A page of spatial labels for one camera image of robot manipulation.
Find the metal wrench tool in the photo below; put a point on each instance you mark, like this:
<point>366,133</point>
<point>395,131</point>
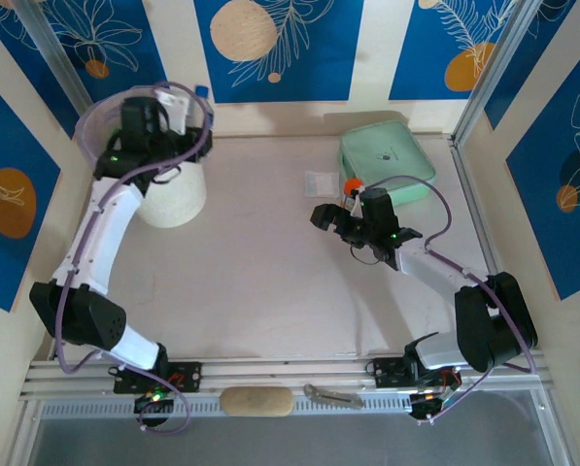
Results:
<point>335,398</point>

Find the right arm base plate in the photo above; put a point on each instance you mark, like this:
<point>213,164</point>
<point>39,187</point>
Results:
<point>386,373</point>

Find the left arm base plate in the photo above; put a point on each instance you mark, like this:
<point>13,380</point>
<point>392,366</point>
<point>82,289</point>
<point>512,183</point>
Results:
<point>187,376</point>

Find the small blue carton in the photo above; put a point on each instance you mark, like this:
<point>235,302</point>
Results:
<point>201,90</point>

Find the small clear plastic bag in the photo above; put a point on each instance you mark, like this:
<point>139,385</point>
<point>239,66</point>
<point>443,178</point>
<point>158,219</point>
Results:
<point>321,183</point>

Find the white plastic waste bin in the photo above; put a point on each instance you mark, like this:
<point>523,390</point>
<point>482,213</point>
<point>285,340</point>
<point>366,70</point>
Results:
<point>178,204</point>

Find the orange capped pill bottle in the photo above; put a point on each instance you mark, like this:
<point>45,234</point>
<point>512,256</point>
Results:
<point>351,185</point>

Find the aluminium front frame rail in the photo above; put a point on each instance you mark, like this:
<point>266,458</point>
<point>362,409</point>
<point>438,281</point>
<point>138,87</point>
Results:
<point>280,371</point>

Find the aluminium side rail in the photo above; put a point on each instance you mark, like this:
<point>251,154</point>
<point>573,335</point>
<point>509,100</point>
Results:
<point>476,204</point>

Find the mint green zip case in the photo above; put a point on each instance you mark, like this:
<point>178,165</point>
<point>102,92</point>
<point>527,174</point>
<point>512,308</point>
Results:
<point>386,155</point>

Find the pink bin liner bag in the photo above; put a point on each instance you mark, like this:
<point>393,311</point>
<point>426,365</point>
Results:
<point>92,126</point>

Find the beige oval pad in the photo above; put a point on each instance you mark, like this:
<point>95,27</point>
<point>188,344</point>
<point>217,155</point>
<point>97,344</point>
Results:
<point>255,402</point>

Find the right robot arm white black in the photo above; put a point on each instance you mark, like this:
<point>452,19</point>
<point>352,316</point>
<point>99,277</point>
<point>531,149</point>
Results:
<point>430,269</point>

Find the aluminium frame post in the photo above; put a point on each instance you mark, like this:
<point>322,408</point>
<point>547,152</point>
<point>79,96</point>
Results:
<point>52,48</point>
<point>504,48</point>

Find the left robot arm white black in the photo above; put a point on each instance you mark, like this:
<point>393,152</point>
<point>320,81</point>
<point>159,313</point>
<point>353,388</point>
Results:
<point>100,238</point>

